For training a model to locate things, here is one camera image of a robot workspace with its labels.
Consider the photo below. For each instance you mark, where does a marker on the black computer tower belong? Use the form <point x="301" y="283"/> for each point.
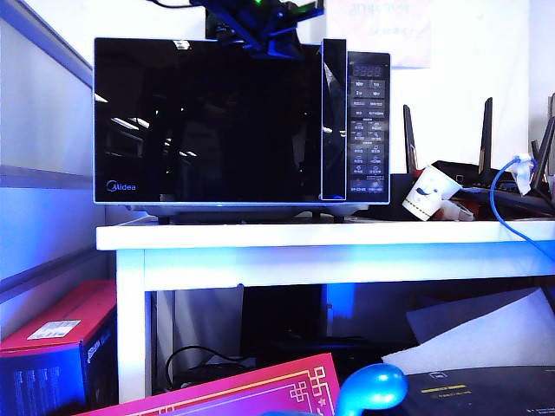
<point x="282" y="312"/>

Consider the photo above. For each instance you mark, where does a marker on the white black microwave oven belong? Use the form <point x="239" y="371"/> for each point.
<point x="367" y="130"/>

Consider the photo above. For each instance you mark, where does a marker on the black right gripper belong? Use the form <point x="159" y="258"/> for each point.
<point x="249" y="26"/>

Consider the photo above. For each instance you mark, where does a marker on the black router with antennas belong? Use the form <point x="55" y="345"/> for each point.
<point x="474" y="171"/>

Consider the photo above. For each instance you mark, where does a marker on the white wall paper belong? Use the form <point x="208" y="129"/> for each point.
<point x="390" y="39"/>

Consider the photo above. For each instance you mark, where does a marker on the glossy blue round object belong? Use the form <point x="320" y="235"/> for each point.
<point x="373" y="385"/>

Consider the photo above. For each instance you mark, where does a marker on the red white small package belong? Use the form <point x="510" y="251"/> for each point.
<point x="455" y="212"/>

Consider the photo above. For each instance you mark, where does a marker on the white tape tag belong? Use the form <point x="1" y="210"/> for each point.
<point x="524" y="172"/>

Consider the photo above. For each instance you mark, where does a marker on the white blue paper cup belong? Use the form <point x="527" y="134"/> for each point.
<point x="427" y="194"/>

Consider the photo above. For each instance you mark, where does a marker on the blue partition desk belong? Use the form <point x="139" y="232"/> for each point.
<point x="208" y="121"/>

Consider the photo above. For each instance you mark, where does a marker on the pink box gold pattern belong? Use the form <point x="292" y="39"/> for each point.
<point x="260" y="390"/>

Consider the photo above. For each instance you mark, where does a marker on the white paper sheet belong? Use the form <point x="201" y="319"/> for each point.
<point x="477" y="338"/>

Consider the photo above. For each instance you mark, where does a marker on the white table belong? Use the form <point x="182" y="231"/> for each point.
<point x="260" y="236"/>

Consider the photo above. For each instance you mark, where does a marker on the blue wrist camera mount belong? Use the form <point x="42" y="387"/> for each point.
<point x="295" y="24"/>

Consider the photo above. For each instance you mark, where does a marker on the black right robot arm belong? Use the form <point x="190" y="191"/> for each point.
<point x="277" y="4"/>

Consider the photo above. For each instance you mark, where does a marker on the red blue cardboard box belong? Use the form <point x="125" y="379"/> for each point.
<point x="52" y="312"/>

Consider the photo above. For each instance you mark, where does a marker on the black box yellow label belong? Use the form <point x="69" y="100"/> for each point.
<point x="477" y="390"/>

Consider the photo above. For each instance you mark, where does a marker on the black flat device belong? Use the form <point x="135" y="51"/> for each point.
<point x="217" y="375"/>

